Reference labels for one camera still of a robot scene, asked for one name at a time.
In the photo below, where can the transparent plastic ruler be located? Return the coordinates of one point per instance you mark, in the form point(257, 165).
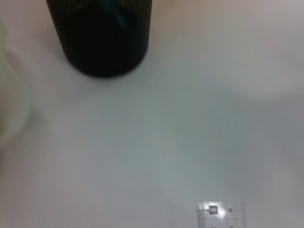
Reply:
point(221, 216)

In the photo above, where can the black mesh pen holder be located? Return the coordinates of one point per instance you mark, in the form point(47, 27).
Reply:
point(95, 47)

